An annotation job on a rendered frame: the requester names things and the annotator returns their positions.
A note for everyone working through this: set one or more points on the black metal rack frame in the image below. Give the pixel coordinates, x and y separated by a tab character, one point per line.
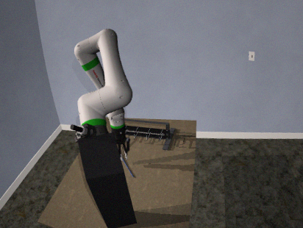
151	132

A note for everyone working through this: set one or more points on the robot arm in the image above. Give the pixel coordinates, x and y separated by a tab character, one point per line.
114	91

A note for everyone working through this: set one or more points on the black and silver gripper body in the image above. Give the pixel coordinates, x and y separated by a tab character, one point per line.
118	138

